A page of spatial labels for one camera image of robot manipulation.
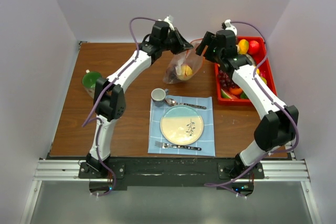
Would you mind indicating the metal spoon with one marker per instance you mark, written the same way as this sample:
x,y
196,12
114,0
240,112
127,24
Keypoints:
x,y
172,102

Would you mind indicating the orange yellow mango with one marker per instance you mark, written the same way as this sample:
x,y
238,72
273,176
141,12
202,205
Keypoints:
x,y
243,45

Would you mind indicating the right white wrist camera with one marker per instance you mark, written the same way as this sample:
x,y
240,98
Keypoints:
x,y
227,25

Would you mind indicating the clear zip top bag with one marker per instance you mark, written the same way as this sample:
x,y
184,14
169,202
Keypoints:
x,y
188,57

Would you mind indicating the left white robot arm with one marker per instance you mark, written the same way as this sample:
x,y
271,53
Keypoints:
x,y
109,98

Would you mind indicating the purple grape bunch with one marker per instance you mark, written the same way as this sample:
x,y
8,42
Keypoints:
x,y
225,81

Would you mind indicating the blue checked placemat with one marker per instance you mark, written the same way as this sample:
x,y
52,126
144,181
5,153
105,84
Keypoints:
x,y
206,141

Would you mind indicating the green glass cup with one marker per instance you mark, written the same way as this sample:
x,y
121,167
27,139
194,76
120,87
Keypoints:
x,y
89,81

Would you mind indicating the dark red mango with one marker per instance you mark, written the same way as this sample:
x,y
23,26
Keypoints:
x,y
170,76

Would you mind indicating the yellow bell pepper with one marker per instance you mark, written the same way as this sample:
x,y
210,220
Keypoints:
x,y
184,72

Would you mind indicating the aluminium frame rail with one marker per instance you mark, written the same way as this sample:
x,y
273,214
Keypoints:
x,y
272,170

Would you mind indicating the grey mug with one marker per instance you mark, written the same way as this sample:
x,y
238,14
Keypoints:
x,y
158,96

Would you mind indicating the metal fork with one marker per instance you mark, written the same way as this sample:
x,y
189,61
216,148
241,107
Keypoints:
x,y
166,145

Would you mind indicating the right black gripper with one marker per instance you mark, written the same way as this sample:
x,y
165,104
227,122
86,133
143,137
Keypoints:
x,y
209,37

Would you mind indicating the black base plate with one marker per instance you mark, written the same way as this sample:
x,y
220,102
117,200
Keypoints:
x,y
170,171

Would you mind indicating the beige and teal plate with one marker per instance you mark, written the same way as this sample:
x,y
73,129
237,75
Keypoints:
x,y
181,125

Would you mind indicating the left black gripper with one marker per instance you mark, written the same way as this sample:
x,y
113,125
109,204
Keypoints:
x,y
182,44

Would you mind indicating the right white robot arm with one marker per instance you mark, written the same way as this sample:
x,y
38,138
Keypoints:
x,y
278,122

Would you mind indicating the red apple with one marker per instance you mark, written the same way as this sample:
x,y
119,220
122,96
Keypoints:
x,y
254,47

